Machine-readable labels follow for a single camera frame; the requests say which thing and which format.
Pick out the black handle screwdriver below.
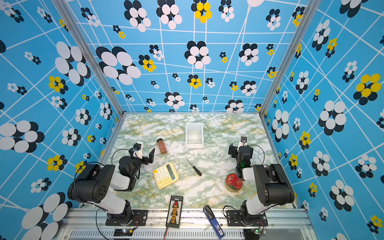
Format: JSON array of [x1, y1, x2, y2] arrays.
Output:
[[187, 160, 202, 176]]

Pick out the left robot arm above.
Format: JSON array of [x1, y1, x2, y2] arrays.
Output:
[[68, 143, 155, 227]]

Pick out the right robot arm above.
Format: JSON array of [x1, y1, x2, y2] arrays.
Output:
[[228, 142, 295, 227]]

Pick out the white translucent plastic bin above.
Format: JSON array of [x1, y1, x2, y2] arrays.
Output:
[[186, 123, 204, 149]]

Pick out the brown spice jar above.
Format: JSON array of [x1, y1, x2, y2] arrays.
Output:
[[157, 138, 168, 155]]

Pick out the yellow calculator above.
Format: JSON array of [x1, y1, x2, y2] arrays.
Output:
[[153, 163, 180, 189]]

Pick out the red round tin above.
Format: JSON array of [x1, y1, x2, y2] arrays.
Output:
[[225, 174, 243, 193]]

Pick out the black terminal strip board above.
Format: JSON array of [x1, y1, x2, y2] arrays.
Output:
[[166, 196, 184, 228]]

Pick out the blue black utility tool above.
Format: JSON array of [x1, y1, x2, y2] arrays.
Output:
[[203, 205, 225, 240]]

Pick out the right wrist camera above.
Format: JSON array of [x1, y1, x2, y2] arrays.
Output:
[[238, 136, 248, 147]]

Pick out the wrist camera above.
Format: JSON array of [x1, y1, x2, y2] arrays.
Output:
[[133, 143, 143, 159], [238, 136, 248, 147]]

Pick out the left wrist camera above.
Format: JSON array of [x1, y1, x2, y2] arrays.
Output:
[[133, 143, 143, 159]]

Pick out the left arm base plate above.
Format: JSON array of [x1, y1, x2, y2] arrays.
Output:
[[106, 210, 149, 227]]

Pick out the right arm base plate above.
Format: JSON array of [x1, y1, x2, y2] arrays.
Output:
[[224, 210, 269, 228]]

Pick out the aluminium front rail frame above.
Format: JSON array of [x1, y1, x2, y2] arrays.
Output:
[[57, 208, 317, 240]]

